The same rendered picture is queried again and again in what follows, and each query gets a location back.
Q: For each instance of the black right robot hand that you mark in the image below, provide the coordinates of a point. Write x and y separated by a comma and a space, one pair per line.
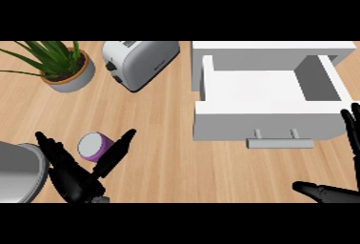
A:
345, 194

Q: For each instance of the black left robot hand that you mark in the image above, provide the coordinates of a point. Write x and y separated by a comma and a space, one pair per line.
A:
70, 178

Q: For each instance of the purple can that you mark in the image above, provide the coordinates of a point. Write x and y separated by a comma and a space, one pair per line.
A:
95, 146

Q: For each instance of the white drawer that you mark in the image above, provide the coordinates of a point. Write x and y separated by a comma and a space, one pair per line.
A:
263, 105

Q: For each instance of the grey round pot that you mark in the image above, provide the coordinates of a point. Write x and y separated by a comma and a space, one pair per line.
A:
21, 173

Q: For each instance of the green potted plant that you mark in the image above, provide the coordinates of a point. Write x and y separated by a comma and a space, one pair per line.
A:
58, 63

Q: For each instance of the silver toaster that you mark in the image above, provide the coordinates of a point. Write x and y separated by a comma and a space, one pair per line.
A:
141, 63

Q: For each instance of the white cabinet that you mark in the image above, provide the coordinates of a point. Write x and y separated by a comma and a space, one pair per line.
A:
268, 54

